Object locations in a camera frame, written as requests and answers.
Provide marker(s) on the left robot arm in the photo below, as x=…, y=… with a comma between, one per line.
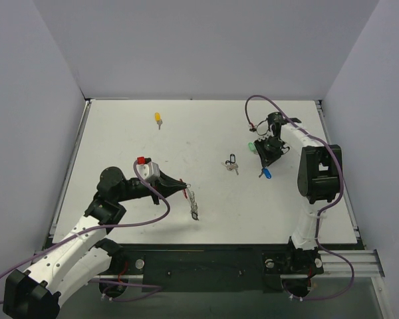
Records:
x=41, y=290

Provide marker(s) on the keys with black tags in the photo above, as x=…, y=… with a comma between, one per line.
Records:
x=231, y=164

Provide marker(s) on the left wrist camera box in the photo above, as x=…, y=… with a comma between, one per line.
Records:
x=146, y=169

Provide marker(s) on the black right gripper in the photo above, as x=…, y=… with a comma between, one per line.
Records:
x=264, y=155

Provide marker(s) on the key with blue tag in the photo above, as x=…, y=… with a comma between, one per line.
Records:
x=266, y=173

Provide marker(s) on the aluminium front rail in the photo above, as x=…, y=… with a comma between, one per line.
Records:
x=352, y=262

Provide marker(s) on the key with green tag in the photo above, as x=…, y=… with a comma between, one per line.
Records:
x=252, y=148

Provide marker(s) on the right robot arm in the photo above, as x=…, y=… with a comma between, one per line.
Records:
x=318, y=182

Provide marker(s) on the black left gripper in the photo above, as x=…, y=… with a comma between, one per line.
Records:
x=156, y=190

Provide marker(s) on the key with yellow tag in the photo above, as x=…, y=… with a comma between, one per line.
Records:
x=158, y=119

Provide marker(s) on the metal key organiser red handle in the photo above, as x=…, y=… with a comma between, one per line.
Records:
x=190, y=197

